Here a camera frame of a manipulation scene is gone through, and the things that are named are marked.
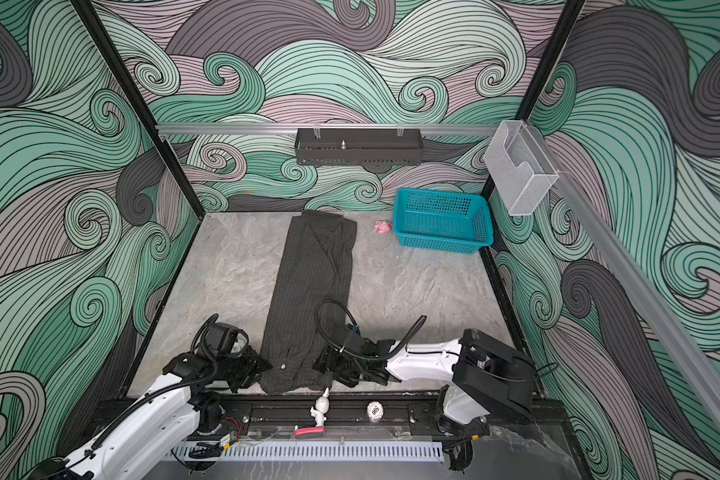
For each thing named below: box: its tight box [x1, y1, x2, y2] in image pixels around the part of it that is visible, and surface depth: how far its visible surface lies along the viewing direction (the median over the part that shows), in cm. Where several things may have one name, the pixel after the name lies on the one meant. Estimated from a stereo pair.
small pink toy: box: [374, 220, 393, 234], surface depth 116 cm
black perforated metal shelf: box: [294, 128, 424, 166], surface depth 97 cm
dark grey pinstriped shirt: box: [258, 211, 357, 394], surface depth 95 cm
